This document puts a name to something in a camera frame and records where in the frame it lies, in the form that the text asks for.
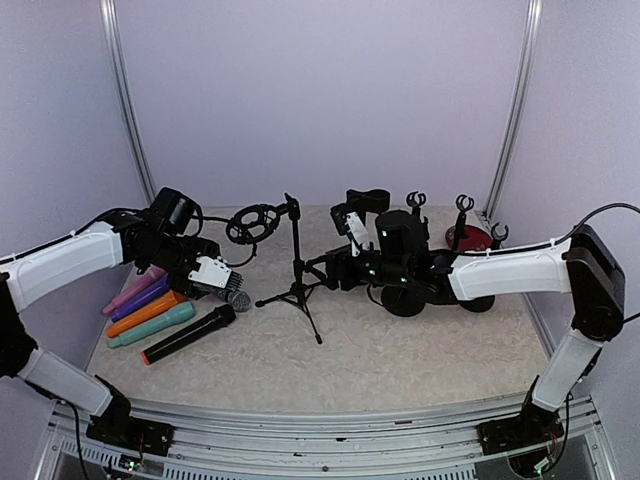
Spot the left aluminium frame post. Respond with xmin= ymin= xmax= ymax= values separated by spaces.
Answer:
xmin=99 ymin=0 xmax=157 ymax=205

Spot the teal microphone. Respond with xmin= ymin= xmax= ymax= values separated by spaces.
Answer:
xmin=107 ymin=302 xmax=195 ymax=349

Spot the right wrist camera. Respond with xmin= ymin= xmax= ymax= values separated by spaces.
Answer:
xmin=330 ymin=203 xmax=372 ymax=257

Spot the black tripod mic stand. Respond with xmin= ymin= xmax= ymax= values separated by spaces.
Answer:
xmin=225 ymin=193 xmax=323 ymax=345

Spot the black microphone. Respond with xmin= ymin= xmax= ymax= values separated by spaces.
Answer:
xmin=141 ymin=305 xmax=237 ymax=366

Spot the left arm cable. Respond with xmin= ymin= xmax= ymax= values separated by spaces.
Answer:
xmin=192 ymin=209 xmax=256 ymax=269

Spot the glitter silver microphone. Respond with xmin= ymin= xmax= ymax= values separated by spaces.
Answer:
xmin=219 ymin=290 xmax=252 ymax=313

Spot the right aluminium frame post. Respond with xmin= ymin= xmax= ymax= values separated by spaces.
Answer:
xmin=482 ymin=0 xmax=544 ymax=220

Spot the purple microphone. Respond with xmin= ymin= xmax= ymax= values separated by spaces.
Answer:
xmin=109 ymin=274 xmax=169 ymax=322

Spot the tall round stand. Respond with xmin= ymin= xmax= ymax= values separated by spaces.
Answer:
xmin=345 ymin=189 xmax=391 ymax=214

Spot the orange microphone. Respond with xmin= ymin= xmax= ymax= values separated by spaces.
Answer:
xmin=106 ymin=291 xmax=188 ymax=338

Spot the aluminium frame post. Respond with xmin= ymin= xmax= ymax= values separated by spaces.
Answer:
xmin=99 ymin=0 xmax=157 ymax=205
xmin=482 ymin=0 xmax=544 ymax=220

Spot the red floral plate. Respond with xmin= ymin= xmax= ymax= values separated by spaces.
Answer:
xmin=445 ymin=225 xmax=493 ymax=251

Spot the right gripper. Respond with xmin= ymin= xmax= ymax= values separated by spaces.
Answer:
xmin=306 ymin=242 xmax=412 ymax=290

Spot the pink microphone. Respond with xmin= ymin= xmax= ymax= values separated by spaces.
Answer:
xmin=102 ymin=266 xmax=165 ymax=316

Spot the front aluminium rail base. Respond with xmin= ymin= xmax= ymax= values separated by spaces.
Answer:
xmin=28 ymin=394 xmax=622 ymax=479

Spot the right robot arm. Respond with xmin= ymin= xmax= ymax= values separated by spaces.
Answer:
xmin=321 ymin=204 xmax=625 ymax=455

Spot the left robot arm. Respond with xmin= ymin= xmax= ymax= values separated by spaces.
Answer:
xmin=1 ymin=187 xmax=243 ymax=456

